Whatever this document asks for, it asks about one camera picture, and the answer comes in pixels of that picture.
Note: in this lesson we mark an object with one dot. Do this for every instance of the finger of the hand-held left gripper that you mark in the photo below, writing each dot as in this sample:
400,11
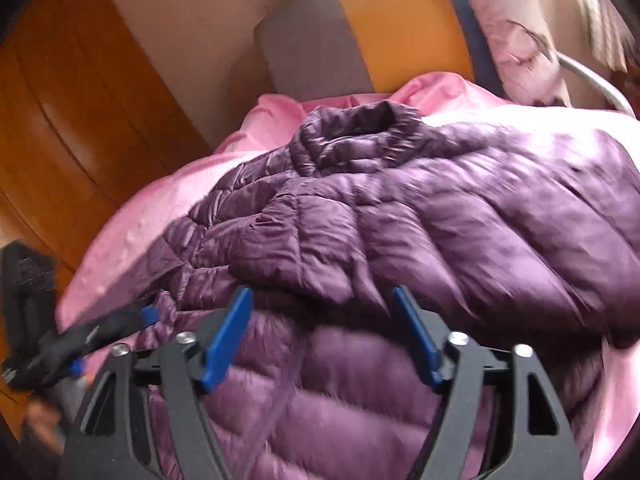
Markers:
50,372
107,327

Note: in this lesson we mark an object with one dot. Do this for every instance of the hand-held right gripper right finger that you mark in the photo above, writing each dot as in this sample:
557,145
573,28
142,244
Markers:
417,335

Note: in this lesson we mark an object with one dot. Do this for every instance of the person's left hand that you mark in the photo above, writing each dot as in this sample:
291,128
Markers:
42,420

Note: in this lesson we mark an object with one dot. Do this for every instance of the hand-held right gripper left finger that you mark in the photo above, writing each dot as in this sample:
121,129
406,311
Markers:
227,332

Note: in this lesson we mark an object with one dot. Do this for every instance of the brown wooden wardrobe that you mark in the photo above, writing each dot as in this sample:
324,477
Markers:
75,110

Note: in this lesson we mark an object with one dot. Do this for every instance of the grey yellow blue headboard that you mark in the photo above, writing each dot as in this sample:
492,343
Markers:
400,35

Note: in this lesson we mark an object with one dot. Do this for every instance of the pink deer print pillow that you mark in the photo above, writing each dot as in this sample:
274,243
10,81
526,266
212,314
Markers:
510,35

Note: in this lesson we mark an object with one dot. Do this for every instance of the white metal tube rail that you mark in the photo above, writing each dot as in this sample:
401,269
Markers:
600,80

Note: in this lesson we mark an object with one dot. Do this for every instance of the pink bed blanket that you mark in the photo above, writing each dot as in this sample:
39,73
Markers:
150,220

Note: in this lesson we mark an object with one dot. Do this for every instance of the pink patterned curtain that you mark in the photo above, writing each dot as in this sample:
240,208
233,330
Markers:
602,20

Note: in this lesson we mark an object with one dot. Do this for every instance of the purple quilted down jacket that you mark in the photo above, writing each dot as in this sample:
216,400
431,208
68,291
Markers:
400,210

